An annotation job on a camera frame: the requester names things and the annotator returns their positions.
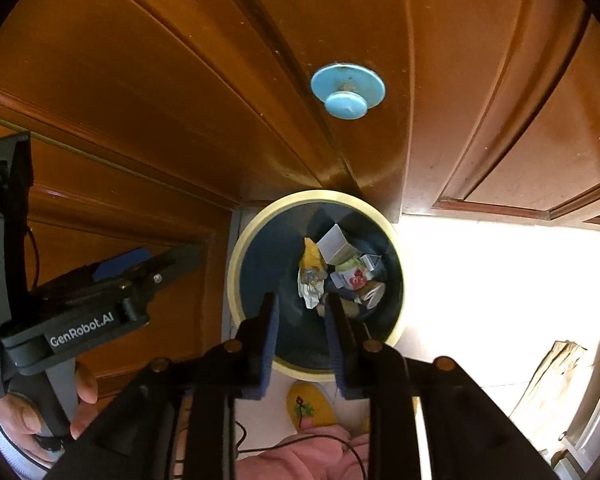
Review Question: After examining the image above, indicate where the green pink snack wrapper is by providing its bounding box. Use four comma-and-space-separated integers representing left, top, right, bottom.
329, 256, 373, 292

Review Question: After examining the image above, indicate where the white paper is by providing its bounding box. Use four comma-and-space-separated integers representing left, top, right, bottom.
297, 269, 328, 310

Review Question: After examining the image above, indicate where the small white box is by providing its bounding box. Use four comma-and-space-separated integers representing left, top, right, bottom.
316, 223, 362, 266

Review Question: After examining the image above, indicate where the brown white paper carton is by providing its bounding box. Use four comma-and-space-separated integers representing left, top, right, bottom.
354, 281, 387, 310

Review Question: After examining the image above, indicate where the yellow cracker bag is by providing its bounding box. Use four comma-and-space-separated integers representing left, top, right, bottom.
300, 237, 327, 272

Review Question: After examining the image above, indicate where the round trash bin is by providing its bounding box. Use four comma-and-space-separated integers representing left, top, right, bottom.
226, 190, 406, 382

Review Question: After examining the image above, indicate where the person left hand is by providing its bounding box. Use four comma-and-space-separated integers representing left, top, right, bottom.
0, 362, 98, 466

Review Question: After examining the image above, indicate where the yellow slipper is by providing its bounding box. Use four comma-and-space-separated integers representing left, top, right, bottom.
286, 382, 337, 434

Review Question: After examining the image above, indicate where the wooden cabinet door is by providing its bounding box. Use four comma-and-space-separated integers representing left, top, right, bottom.
0, 0, 413, 219

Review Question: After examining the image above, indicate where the blue cabinet knob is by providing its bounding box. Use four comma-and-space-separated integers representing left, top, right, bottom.
310, 63, 386, 120

